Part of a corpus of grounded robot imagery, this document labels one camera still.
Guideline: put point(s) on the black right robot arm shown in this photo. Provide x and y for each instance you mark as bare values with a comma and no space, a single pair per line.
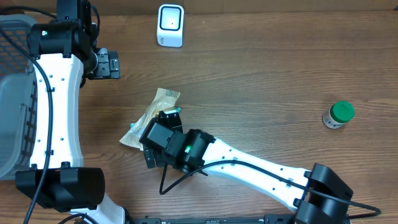
315,196

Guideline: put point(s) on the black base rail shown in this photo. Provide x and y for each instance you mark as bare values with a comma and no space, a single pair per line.
267,219

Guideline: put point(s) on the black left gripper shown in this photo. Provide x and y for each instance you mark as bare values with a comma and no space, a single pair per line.
106,64

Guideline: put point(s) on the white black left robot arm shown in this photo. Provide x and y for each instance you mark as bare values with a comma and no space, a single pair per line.
64,54

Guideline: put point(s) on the white black barcode scanner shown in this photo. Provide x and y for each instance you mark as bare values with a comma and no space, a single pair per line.
170,25

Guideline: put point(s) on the grey plastic shopping basket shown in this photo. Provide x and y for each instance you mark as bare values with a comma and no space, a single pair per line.
18,110

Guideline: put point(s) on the brown snack package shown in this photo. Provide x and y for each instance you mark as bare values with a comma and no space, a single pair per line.
165,100

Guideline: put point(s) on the green lid jar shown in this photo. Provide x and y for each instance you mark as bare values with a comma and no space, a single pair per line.
338,115

